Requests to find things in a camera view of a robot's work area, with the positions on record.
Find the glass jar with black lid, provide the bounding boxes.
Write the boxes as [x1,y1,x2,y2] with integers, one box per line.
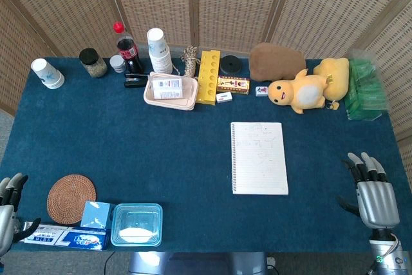
[79,48,108,79]

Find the clear blue plastic container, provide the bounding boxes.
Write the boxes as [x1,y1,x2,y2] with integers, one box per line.
[110,203,163,247]

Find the bundle of twine rope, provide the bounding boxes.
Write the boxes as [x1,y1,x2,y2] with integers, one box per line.
[172,46,201,79]

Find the black cable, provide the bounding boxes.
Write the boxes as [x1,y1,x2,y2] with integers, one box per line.
[102,250,116,275]

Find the blue white toothpaste box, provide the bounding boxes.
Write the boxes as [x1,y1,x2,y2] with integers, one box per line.
[19,222,112,252]

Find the beige plastic tray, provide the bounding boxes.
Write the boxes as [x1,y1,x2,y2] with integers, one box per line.
[143,71,199,111]

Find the single white paper cup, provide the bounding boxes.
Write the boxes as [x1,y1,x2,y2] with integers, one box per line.
[30,58,66,90]

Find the yellow block with holes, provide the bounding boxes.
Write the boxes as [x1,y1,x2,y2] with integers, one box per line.
[195,50,222,106]

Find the woven bamboo folding screen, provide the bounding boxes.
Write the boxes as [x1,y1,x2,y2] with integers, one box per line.
[0,0,412,189]

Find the dark blue table cloth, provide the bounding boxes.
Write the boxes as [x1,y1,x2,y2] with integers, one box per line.
[0,57,412,253]

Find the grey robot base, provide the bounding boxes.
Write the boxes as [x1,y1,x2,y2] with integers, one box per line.
[127,251,268,275]

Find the stack of white paper cups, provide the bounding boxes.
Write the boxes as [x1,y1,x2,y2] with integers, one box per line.
[146,28,173,75]

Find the white medicine box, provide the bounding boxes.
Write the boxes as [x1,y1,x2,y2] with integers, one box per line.
[151,77,184,100]

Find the red yellow patterned box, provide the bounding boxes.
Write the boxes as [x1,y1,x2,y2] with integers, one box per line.
[216,75,251,95]

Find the yellow plush cushion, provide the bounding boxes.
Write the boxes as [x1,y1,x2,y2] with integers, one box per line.
[313,57,350,111]

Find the black stapler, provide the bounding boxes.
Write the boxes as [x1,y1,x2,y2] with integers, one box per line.
[124,73,149,89]

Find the black round disc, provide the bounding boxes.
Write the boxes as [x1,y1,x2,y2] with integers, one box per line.
[220,55,243,74]

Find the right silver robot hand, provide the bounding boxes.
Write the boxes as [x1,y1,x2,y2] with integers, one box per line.
[336,151,401,234]

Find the green packets in clear holder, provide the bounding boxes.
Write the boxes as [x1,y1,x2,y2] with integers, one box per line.
[343,49,389,122]

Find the yellow duck plush toy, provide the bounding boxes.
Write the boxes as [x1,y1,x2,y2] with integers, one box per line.
[267,68,329,115]

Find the light blue card box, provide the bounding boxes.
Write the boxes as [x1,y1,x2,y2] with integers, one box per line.
[80,201,111,229]

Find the brown plush toy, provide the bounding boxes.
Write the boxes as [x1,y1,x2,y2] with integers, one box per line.
[249,42,307,82]

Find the cola bottle with red cap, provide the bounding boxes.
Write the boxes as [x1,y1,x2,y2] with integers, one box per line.
[113,21,145,74]

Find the white spiral notebook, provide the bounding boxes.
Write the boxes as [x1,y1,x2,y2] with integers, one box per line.
[230,122,290,196]

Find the round woven rattan coaster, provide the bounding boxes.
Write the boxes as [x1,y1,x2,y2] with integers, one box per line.
[46,174,97,225]

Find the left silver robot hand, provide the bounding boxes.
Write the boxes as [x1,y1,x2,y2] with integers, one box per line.
[0,172,42,258]

